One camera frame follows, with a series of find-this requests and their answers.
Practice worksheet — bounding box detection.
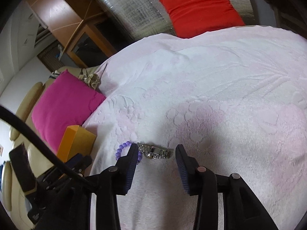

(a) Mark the brown wooden door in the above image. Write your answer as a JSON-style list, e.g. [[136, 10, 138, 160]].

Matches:
[[37, 44, 65, 72]]

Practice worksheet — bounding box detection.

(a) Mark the silver foil insulation mat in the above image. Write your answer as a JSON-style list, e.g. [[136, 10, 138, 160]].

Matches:
[[97, 0, 255, 41]]

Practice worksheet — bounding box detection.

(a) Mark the white pink embossed blanket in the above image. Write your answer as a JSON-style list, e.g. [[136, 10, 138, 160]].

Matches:
[[82, 25, 307, 230]]

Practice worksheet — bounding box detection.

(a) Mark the orange cardboard box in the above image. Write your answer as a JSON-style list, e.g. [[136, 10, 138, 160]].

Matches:
[[56, 125, 97, 163]]

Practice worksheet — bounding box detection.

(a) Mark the beige leather sofa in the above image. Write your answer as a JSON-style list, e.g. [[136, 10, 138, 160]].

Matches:
[[0, 66, 106, 230]]

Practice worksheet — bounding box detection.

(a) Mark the red pillow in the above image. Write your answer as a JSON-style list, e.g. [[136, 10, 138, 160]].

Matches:
[[159, 0, 245, 39]]

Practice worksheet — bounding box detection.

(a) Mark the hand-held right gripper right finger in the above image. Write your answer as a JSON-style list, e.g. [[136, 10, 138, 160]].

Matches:
[[175, 144, 280, 230]]

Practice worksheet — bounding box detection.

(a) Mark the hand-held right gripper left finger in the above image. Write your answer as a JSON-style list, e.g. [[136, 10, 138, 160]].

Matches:
[[45, 145, 139, 230]]

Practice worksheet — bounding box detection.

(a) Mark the wooden cabinet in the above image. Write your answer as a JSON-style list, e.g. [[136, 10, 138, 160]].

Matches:
[[58, 17, 118, 69]]

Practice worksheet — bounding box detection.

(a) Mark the pink pillow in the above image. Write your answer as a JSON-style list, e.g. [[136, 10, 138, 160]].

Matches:
[[31, 69, 106, 154]]

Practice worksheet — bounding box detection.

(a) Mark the beige patterned cloth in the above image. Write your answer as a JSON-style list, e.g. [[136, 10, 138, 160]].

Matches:
[[78, 73, 101, 89]]

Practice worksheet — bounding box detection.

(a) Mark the silver metal wristwatch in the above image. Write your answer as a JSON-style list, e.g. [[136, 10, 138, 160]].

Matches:
[[137, 142, 171, 160]]

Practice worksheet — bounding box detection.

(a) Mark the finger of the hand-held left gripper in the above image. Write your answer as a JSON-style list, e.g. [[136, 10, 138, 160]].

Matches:
[[72, 156, 93, 175], [65, 154, 83, 169]]

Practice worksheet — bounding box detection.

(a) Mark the wooden pillar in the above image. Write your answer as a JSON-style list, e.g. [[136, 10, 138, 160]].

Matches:
[[25, 0, 108, 36]]

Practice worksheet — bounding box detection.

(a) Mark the black cable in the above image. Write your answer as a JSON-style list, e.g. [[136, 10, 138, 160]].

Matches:
[[0, 105, 96, 192]]

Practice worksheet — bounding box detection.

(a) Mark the purple bead bracelet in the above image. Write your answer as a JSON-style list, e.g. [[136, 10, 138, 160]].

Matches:
[[116, 141, 143, 164]]

